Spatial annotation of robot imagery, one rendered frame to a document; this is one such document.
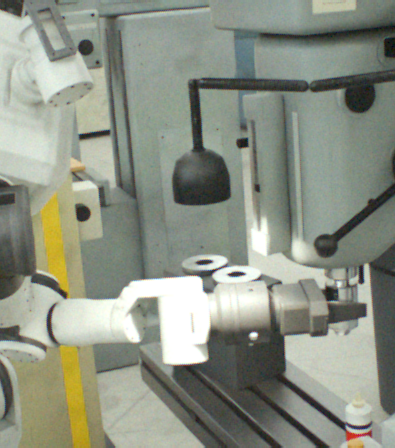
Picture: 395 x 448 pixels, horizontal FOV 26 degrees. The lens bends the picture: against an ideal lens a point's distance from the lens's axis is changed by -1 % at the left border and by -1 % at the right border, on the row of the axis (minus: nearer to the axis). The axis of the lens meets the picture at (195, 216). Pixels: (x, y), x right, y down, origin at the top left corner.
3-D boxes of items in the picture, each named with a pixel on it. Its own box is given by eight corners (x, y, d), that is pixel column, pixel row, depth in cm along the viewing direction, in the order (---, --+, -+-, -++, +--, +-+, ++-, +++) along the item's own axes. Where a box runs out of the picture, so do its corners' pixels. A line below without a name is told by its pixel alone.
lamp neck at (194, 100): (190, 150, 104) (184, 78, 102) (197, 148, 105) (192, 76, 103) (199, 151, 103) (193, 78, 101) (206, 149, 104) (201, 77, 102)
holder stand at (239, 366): (237, 392, 155) (230, 291, 149) (170, 355, 172) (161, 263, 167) (287, 371, 161) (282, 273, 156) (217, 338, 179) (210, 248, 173)
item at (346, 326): (329, 333, 120) (329, 295, 119) (323, 320, 125) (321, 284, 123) (362, 329, 121) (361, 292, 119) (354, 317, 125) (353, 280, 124)
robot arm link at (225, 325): (238, 283, 117) (156, 289, 117) (245, 360, 117) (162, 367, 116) (232, 280, 128) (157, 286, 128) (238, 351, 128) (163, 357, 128)
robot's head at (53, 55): (34, 89, 109) (40, 63, 102) (9, 32, 110) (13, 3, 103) (78, 74, 111) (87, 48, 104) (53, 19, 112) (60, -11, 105)
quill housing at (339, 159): (326, 290, 107) (316, 34, 98) (250, 249, 125) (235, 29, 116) (443, 259, 114) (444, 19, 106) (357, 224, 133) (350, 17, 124)
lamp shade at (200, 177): (161, 201, 106) (157, 152, 104) (197, 188, 111) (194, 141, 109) (207, 208, 101) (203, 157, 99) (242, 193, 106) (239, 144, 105)
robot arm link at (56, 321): (129, 358, 126) (27, 359, 135) (139, 294, 131) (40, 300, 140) (90, 334, 118) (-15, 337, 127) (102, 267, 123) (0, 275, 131)
